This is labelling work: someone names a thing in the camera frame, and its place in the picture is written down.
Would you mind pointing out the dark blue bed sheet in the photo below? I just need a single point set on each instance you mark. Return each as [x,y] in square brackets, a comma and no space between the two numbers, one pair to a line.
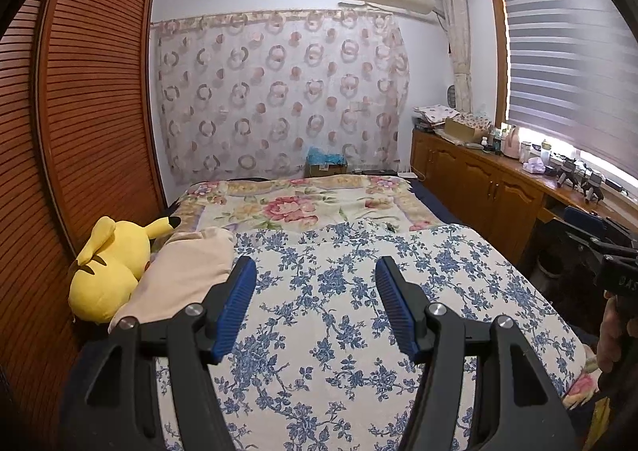
[433,202]

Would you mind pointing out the black tripod stand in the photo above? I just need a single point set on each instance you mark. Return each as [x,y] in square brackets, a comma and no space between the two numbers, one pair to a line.
[592,184]
[568,171]

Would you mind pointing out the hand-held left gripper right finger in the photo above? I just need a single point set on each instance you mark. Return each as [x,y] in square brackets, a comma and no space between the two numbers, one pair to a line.
[398,311]

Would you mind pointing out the wooden window frame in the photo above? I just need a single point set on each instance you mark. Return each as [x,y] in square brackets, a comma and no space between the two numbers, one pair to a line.
[496,57]

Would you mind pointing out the small grey fan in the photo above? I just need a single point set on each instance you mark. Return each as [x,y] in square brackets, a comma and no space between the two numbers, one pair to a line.
[452,96]

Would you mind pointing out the long wooden cabinet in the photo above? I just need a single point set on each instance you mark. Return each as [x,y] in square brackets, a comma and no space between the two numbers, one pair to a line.
[478,182]

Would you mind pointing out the blue floral blanket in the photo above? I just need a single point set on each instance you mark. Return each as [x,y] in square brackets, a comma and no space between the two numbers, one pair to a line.
[324,281]

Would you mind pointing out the clear glass jar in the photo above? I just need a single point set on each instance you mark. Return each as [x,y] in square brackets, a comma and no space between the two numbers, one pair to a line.
[526,152]

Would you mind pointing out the folded patterned cloth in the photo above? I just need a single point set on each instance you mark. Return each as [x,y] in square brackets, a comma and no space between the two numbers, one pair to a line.
[436,114]

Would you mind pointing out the yellow plush toy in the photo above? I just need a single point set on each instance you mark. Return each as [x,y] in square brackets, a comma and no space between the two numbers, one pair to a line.
[104,281]

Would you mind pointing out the dark round bin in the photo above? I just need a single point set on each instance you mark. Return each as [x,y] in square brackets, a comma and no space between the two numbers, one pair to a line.
[553,271]

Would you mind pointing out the person's right hand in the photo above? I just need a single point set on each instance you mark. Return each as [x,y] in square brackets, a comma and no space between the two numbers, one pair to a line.
[609,331]

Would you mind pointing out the open cardboard box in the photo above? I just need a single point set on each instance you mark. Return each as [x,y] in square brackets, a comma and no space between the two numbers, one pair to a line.
[466,128]

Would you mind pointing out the brown louvered wardrobe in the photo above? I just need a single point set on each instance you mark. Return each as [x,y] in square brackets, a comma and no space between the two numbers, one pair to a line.
[89,82]

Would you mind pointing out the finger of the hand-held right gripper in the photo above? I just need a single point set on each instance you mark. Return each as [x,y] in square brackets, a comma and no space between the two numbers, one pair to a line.
[578,216]

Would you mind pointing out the small cardboard box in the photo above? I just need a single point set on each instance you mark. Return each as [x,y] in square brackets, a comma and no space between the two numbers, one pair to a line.
[326,171]

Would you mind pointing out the beige side curtain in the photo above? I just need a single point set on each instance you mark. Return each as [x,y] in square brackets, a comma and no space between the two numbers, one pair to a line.
[458,32]

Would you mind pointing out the pale purple item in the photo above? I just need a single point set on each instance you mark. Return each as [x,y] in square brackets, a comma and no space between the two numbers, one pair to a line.
[533,167]

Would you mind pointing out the grey striped window blind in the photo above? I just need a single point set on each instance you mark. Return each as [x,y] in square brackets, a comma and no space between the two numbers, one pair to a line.
[563,62]

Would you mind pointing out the pink floral blanket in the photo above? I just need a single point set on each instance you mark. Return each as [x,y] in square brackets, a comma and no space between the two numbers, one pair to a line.
[289,204]

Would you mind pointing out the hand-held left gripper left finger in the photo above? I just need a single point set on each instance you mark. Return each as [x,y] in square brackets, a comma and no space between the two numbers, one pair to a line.
[237,311]

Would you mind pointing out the beige printed T-shirt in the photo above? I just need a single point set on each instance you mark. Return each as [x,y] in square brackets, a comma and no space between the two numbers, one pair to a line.
[179,271]

